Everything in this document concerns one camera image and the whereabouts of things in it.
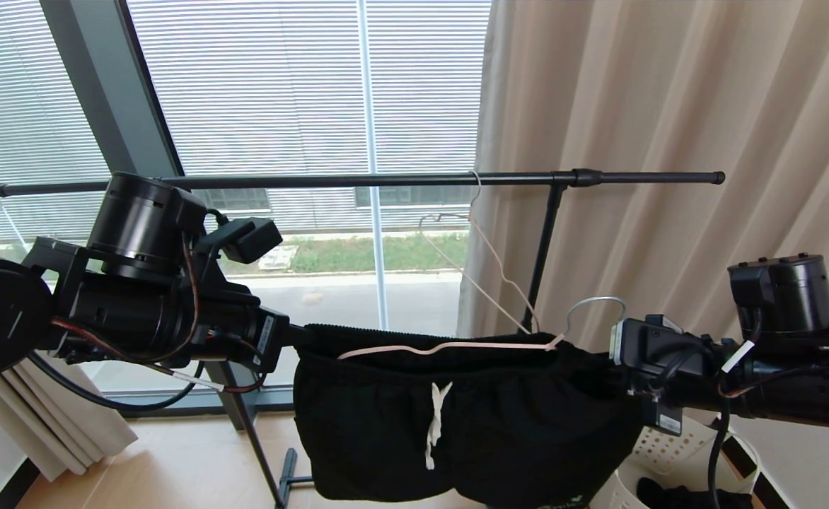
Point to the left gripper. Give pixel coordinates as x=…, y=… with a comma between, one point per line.
x=230, y=325

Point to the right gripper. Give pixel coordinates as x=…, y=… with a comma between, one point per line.
x=683, y=396

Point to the black shorts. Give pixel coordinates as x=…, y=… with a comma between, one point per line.
x=513, y=424

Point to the pink clothes hanger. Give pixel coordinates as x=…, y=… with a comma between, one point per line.
x=474, y=185
x=457, y=346

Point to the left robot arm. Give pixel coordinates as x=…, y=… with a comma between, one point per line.
x=138, y=226

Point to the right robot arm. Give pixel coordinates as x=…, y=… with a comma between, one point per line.
x=782, y=297

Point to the white laundry basket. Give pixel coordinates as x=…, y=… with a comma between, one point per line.
x=658, y=449

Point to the black clothes rack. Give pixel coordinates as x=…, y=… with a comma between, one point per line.
x=315, y=181

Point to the beige curtain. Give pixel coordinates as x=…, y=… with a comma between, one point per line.
x=669, y=106
x=47, y=424

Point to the window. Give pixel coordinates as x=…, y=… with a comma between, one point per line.
x=280, y=85

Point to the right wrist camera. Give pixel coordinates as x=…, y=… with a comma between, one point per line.
x=644, y=343

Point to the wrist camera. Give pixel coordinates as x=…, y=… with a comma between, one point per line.
x=644, y=343
x=252, y=239

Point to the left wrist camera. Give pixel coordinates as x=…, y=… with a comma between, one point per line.
x=252, y=239

